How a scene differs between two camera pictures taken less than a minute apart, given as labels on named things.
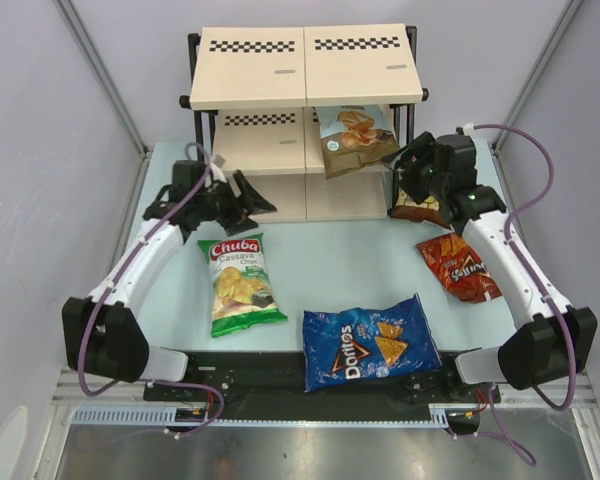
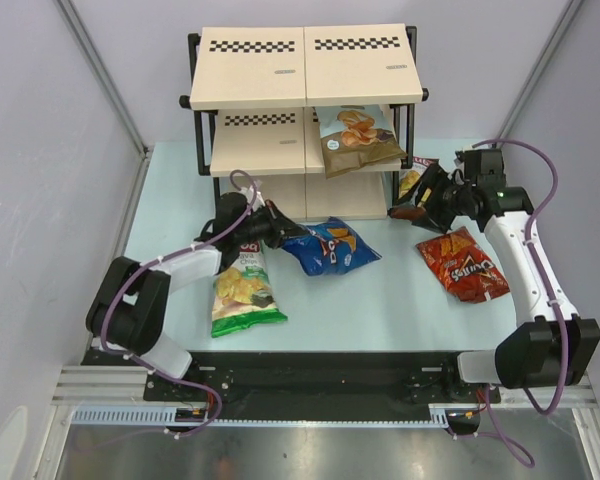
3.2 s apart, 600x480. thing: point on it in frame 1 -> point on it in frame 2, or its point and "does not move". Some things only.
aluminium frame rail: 71,393 does not move
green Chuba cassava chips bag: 243,293 does not move
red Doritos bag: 461,272 does not move
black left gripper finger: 254,202 -> 282,223
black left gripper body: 222,202 -> 254,229
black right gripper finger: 414,180 -> 438,216
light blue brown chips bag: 354,136 does not move
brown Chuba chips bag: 427,209 does not move
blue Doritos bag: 359,344 -> 328,249
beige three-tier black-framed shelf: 263,83 does not move
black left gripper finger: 233,225 -> 273,240
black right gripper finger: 422,143 -> 425,187
